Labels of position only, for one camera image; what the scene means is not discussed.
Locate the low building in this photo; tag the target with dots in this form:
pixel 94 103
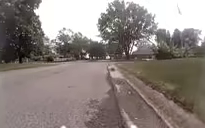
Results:
pixel 142 53

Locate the pale concrete kerb gutter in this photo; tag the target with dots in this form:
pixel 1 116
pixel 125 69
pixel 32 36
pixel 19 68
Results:
pixel 130 96

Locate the large broad-crowned tree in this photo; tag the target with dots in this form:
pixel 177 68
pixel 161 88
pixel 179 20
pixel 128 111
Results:
pixel 126 25

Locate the grey asphalt road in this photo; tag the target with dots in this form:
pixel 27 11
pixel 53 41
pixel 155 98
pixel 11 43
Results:
pixel 46 96

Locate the grass verge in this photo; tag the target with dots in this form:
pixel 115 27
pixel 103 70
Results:
pixel 170 75

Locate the robot's own part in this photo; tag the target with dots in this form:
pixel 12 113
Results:
pixel 133 126
pixel 62 126

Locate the group of trees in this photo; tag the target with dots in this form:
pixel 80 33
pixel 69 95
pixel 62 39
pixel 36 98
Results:
pixel 176 41

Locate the tall dark tree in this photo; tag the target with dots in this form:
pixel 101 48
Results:
pixel 16 30

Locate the flag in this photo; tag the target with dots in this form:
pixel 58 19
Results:
pixel 179 9

